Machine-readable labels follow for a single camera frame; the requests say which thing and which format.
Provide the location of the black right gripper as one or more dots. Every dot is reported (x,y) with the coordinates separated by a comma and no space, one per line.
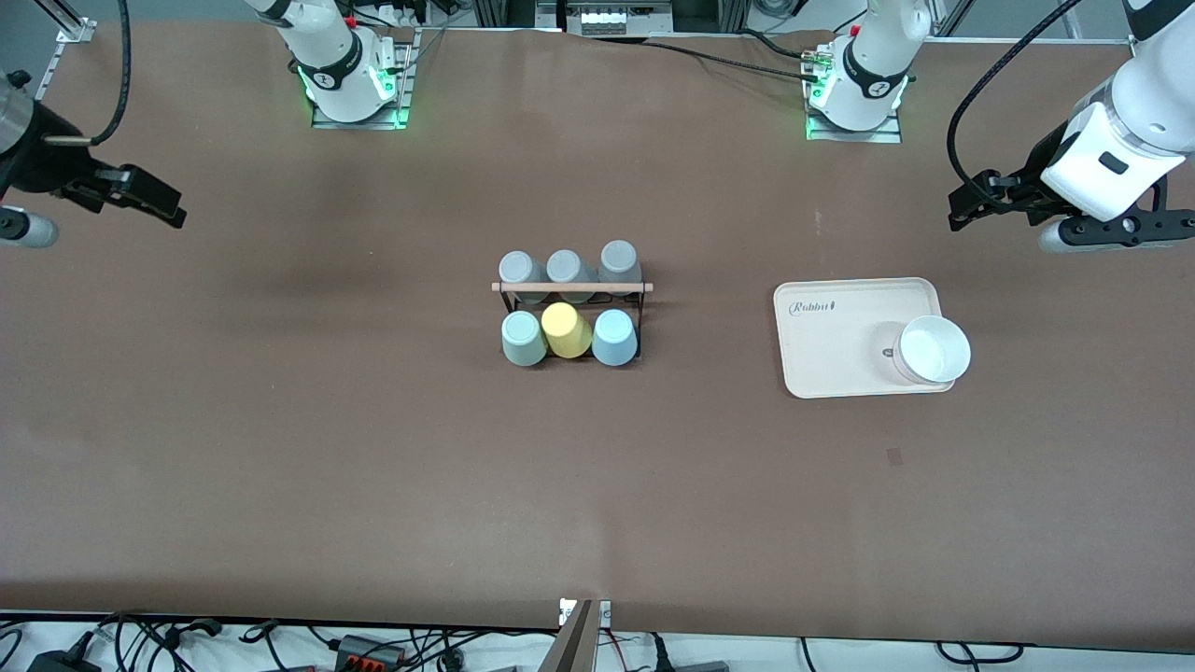
(37,160)

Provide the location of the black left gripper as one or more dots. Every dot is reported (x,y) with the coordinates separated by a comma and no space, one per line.
(1046,160)

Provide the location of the light blue cup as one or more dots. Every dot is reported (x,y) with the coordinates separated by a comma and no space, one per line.
(615,341)

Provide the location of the pale green cup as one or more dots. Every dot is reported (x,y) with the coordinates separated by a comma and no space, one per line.
(525,341)

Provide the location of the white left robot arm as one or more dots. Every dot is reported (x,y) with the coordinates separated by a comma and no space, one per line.
(1158,103)

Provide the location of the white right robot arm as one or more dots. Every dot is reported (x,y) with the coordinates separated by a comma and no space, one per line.
(331,56)

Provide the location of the white bowl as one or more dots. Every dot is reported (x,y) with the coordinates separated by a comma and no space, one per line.
(934,352)

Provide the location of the beige plastic tray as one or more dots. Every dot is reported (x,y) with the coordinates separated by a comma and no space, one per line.
(840,355)

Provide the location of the grey cup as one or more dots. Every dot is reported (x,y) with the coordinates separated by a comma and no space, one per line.
(619,258)
(568,267)
(521,269)

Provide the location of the yellow cup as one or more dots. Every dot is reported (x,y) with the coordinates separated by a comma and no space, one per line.
(567,331)

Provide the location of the black power adapter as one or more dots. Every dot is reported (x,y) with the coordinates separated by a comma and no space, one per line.
(61,663)

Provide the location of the black orange connector block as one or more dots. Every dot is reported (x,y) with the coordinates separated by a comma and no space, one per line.
(369,651)

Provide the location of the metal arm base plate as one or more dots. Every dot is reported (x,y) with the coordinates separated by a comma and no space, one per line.
(403,89)
(892,135)

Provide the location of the aluminium edge rail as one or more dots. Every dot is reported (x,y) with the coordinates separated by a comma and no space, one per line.
(49,75)

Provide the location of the aluminium corner bracket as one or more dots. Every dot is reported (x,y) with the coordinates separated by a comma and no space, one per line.
(77,30)

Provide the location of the white mounting bracket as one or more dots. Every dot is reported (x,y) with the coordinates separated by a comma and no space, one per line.
(604,613)

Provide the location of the grey metal camera post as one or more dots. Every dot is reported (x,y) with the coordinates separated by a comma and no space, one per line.
(569,649)

